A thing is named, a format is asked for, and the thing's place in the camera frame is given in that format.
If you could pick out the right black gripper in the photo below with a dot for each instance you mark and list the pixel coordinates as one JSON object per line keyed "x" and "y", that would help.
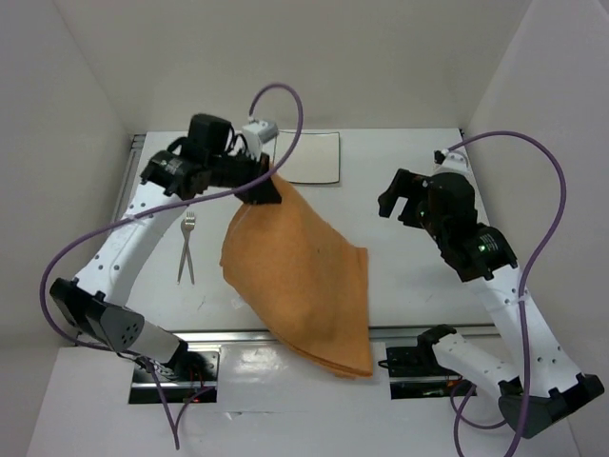
{"x": 405, "y": 184}

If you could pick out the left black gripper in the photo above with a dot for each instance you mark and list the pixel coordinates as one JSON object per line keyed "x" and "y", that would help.
{"x": 261, "y": 192}

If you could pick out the white square plate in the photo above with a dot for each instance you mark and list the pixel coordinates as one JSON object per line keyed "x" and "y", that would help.
{"x": 316, "y": 160}

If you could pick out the orange cloth placemat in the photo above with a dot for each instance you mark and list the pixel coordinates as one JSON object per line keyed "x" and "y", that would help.
{"x": 303, "y": 279}

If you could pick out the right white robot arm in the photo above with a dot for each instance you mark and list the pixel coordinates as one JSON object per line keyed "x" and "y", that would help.
{"x": 541, "y": 385}

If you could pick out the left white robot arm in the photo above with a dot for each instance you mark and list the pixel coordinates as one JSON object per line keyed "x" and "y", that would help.
{"x": 95, "y": 300}

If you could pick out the silver fork left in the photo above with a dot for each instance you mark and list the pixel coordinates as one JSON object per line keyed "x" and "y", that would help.
{"x": 184, "y": 252}

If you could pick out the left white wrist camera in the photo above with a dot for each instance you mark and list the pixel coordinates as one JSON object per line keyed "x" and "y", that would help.
{"x": 259, "y": 131}

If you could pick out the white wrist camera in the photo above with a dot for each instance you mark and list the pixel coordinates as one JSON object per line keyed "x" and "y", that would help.
{"x": 446, "y": 160}
{"x": 259, "y": 131}

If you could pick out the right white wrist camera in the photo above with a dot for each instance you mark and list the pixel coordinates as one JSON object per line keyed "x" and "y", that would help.
{"x": 446, "y": 160}

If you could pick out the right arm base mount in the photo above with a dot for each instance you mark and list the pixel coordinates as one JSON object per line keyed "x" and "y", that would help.
{"x": 412, "y": 375}

